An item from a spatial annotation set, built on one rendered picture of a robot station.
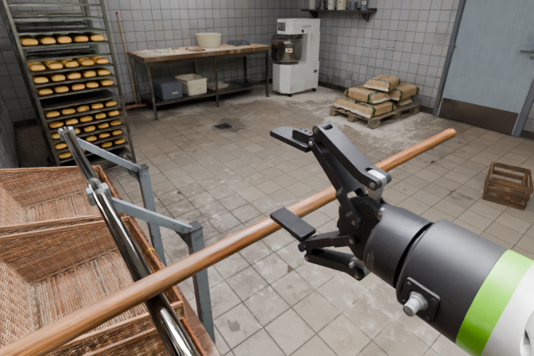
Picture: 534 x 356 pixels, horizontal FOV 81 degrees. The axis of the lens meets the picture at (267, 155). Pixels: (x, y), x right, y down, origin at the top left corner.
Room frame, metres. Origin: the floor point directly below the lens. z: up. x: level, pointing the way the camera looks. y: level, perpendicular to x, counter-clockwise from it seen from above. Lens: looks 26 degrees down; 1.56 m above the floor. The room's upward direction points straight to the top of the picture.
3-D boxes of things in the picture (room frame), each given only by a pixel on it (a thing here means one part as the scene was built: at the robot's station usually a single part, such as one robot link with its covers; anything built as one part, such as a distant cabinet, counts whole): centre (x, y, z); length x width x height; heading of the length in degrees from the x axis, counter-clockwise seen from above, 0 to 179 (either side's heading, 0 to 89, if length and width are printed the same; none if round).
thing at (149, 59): (5.36, 1.04, 0.45); 2.20 x 0.80 x 0.90; 128
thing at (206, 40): (5.52, 0.97, 1.01); 0.43 x 0.42 x 0.21; 128
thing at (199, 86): (5.19, 1.26, 0.35); 0.50 x 0.36 x 0.24; 39
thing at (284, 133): (0.37, -0.04, 1.40); 0.07 x 0.03 x 0.01; 38
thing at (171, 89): (4.94, 1.59, 0.35); 0.50 x 0.36 x 0.24; 38
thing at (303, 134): (0.35, -0.05, 1.42); 0.05 x 0.01 x 0.03; 38
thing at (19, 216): (1.21, 0.98, 0.72); 0.56 x 0.49 x 0.28; 36
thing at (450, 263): (0.21, -0.16, 1.33); 0.12 x 0.06 x 0.09; 128
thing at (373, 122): (4.69, -1.69, 0.07); 1.20 x 0.80 x 0.14; 128
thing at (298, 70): (6.04, -0.49, 0.66); 0.92 x 0.59 x 1.32; 128
